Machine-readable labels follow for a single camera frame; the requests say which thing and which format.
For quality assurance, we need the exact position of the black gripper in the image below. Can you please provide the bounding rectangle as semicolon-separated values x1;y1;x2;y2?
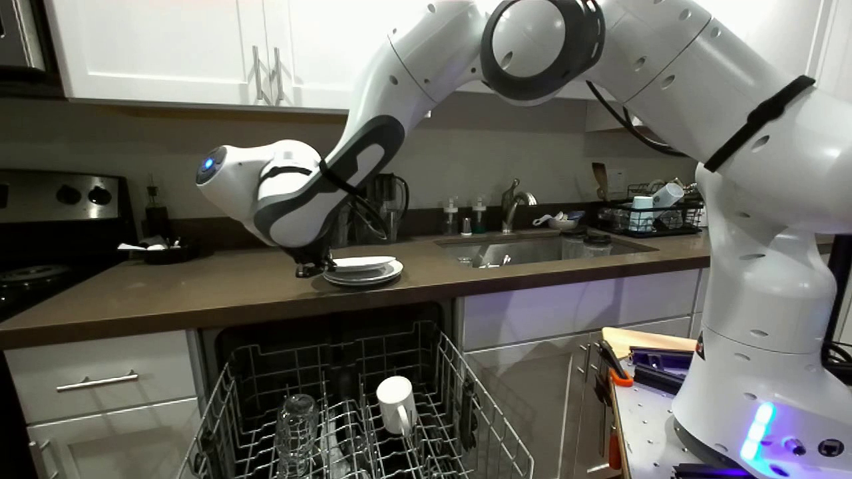
284;237;337;281

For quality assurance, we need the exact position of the white ceramic plate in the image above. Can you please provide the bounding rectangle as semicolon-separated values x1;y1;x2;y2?
329;254;405;278
321;270;405;294
319;263;408;287

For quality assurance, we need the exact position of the black coffee maker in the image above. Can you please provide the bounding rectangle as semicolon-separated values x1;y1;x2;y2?
341;172;416;249

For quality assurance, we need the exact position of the dark shallow dish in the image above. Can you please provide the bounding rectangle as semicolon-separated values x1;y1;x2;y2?
115;233;204;266

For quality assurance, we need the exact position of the white ceramic mug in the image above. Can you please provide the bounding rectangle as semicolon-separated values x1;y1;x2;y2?
372;374;420;439

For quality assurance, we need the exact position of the clear drinking glass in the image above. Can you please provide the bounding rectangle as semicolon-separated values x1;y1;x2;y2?
275;392;321;475

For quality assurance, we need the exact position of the dark glass bottle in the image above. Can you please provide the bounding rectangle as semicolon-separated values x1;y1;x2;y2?
144;182;172;243

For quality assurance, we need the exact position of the chrome faucet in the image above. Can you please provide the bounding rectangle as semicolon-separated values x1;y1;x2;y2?
498;182;541;239

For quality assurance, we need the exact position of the white drawer front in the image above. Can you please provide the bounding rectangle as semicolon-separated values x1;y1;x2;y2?
3;331;201;427

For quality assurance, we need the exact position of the steel kitchen sink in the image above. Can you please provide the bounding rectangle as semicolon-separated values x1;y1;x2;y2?
436;230;659;271

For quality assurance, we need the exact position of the grey under-sink cabinet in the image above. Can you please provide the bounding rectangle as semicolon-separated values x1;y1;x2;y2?
456;266;705;479

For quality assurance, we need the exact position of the white lower cabinet door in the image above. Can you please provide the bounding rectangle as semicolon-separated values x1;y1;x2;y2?
23;396;201;479

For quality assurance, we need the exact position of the steel black stove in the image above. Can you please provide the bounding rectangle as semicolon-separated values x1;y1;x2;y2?
0;169;139;326

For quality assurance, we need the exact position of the white upper cabinet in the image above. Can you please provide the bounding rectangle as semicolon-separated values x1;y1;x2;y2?
43;0;420;112

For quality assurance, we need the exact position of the dish drying rack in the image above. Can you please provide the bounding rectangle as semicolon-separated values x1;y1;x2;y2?
593;177;709;239

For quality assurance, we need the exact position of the wooden board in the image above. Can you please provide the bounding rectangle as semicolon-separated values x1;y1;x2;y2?
599;326;703;363

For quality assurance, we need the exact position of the black tool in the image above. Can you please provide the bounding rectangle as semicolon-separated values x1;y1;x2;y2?
626;347;698;395

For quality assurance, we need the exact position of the metal robot table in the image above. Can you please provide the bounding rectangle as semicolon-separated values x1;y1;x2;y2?
593;326;852;479

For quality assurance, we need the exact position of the wire dish rack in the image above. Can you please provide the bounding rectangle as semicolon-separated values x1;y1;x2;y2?
195;298;464;479

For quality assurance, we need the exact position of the wire dishwasher rack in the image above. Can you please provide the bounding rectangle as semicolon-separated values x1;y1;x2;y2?
175;329;538;479

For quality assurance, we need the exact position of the silver cabinet handle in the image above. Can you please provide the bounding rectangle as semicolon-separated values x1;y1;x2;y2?
249;47;268;106
272;49;293;106

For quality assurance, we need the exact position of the silver drawer handle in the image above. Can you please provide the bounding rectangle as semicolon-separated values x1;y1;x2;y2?
52;371;144;396

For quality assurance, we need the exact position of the orange handled clamp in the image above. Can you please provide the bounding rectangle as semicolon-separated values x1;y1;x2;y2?
599;342;639;392

